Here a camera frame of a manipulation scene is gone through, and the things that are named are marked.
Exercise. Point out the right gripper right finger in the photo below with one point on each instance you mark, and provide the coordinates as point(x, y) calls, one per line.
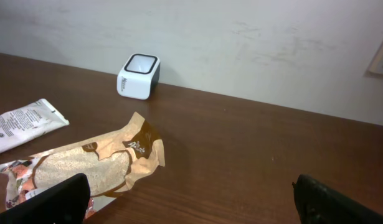
point(318, 203)

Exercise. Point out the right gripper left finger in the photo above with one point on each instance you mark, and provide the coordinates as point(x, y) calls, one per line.
point(65, 202)

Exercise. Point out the beige brown snack bag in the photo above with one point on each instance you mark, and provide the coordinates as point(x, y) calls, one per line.
point(112, 162)

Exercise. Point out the white cream tube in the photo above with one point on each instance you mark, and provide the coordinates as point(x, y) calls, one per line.
point(29, 122)

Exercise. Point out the white barcode scanner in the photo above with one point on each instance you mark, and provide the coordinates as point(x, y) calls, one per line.
point(139, 76)

